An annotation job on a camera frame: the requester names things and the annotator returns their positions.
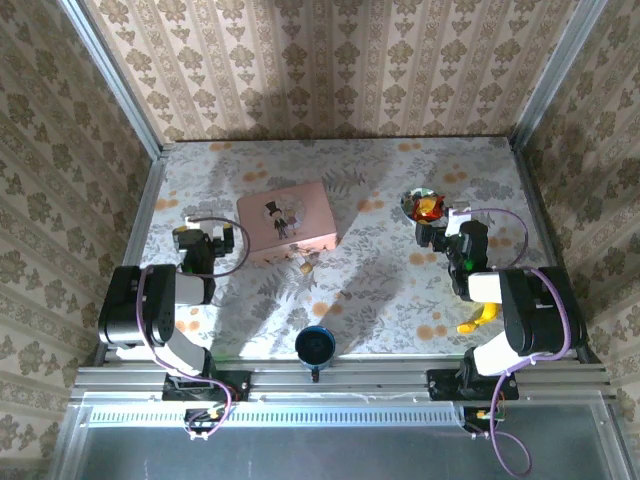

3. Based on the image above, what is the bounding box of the pink box with couple print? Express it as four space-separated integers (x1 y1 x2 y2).
236 181 340 267

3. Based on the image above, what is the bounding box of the yellow banana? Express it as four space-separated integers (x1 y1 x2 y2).
457 302 501 335

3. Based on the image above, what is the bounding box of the floral tablecloth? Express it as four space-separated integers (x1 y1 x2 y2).
137 137 556 359

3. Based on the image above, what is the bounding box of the blue cup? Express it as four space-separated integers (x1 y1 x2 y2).
294 324 336 382

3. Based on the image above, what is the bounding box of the grey metal panel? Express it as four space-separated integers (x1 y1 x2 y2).
74 422 621 480

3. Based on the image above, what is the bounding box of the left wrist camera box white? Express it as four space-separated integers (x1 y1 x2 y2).
184 214 226 232

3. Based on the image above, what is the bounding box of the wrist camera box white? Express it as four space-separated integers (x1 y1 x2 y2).
446 206 475 236
184 214 226 232

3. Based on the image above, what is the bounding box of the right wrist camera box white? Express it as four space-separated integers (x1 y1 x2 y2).
446 206 475 236

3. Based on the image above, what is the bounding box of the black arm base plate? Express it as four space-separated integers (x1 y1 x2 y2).
427 367 519 401
162 369 251 404

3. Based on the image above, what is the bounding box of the black connector box with wires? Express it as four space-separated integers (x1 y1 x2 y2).
463 406 507 437
184 407 227 441

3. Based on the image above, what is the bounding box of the aluminium frame rail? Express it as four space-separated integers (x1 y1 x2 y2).
72 357 614 402

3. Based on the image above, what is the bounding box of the aluminium frame post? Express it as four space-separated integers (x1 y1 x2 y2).
509 0 609 151
57 0 165 160

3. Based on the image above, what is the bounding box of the slotted cable duct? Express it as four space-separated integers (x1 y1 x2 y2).
87 402 464 427

